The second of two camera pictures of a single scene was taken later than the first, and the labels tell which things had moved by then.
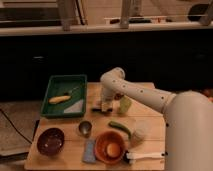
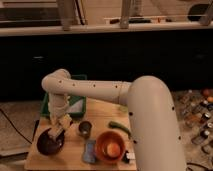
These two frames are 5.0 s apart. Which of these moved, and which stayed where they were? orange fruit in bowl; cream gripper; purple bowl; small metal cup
Moved: cream gripper
Stayed: orange fruit in bowl; purple bowl; small metal cup
